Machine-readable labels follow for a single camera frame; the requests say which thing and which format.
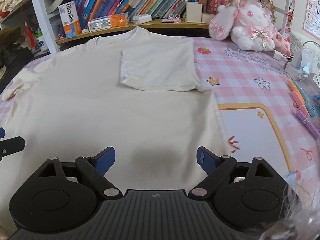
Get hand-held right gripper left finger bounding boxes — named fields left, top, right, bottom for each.
left=37, top=146, right=123, bottom=200

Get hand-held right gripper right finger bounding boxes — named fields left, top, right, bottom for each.
left=189, top=146, right=275, bottom=201

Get cream t-shirt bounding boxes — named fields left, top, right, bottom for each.
left=0, top=26, right=235, bottom=233

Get dark bag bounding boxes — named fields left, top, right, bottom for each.
left=0, top=27, right=33, bottom=93

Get white bottle green lid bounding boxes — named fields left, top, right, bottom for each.
left=35, top=30, right=48, bottom=53

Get red tassel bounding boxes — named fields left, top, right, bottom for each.
left=24, top=21, right=37, bottom=50

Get pink checked desk mat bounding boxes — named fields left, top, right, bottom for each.
left=0, top=36, right=320, bottom=205

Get salmon marker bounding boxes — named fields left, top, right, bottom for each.
left=291, top=90, right=311, bottom=117

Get orange marker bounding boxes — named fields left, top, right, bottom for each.
left=287, top=79, right=305, bottom=98

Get blue marker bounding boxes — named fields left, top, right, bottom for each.
left=304, top=97, right=318, bottom=117

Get white shelf unit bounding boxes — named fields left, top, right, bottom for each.
left=0, top=0, right=61, bottom=55

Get tall white orange box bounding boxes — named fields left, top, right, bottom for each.
left=58, top=1, right=82, bottom=39

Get white charger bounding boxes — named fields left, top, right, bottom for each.
left=285, top=50, right=316, bottom=81

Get pink white plush rabbit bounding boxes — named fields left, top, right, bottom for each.
left=209, top=0, right=292, bottom=57

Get long white orange box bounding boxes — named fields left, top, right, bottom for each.
left=87, top=12, right=130, bottom=32

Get wooden bookshelf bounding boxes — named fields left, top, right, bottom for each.
left=27, top=0, right=292, bottom=46

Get small beige box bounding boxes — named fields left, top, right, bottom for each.
left=202, top=12, right=217, bottom=24

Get pink scissors clips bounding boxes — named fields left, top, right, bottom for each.
left=162, top=13, right=182, bottom=23

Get beige pen holder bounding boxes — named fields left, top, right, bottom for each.
left=185, top=1, right=203, bottom=23

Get deer wall sticker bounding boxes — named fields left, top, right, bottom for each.
left=285, top=1, right=296, bottom=35

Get alphabet wall poster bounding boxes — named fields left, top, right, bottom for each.
left=302, top=0, right=320, bottom=33

